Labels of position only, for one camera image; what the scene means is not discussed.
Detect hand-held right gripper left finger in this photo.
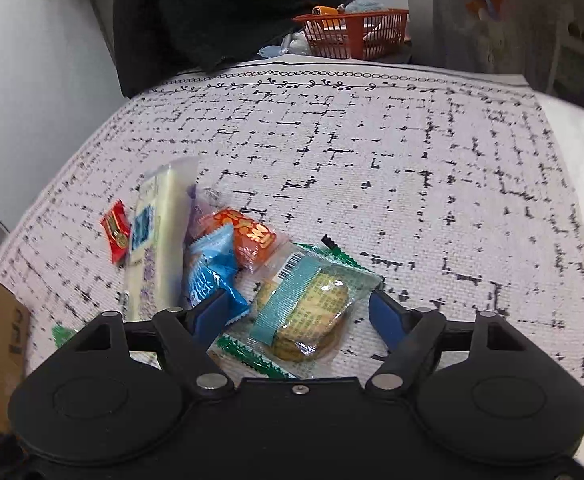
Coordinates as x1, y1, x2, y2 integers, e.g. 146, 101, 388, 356
72, 290, 235, 392

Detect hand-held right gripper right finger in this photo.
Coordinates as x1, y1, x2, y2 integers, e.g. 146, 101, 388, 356
366, 291, 538, 392

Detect blue snack packet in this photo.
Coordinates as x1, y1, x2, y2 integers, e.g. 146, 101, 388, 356
184, 223, 251, 326

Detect clear cookie packet teal label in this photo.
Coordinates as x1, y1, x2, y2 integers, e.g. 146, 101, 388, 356
242, 242, 385, 363

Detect red candy packet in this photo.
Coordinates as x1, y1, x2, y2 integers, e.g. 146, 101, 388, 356
100, 200, 132, 266

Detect green white snack packet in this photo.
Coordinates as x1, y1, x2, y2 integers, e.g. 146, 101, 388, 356
207, 234, 387, 380

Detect orange snack packet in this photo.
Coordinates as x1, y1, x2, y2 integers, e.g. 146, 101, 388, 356
195, 207, 279, 273

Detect long pale yellow packet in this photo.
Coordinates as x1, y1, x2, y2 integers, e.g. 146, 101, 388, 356
124, 156, 200, 323

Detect small green packet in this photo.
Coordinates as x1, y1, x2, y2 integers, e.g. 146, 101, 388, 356
52, 325, 77, 348

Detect white black patterned mat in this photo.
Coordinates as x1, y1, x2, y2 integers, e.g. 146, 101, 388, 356
0, 57, 584, 396

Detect orange plastic basket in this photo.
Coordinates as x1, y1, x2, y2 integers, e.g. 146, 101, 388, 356
293, 8, 410, 61

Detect pale blue plastic items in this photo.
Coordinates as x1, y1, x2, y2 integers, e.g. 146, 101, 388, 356
259, 32, 313, 58

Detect black jacket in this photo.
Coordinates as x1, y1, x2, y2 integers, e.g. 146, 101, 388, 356
113, 0, 355, 98

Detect pale blue cloth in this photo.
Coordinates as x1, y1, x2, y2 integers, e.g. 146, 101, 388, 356
344, 0, 390, 13

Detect white furniture frame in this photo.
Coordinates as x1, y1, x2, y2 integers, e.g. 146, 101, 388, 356
547, 5, 584, 111

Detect orange wall decoration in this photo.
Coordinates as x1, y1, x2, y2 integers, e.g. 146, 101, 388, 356
467, 0, 505, 21

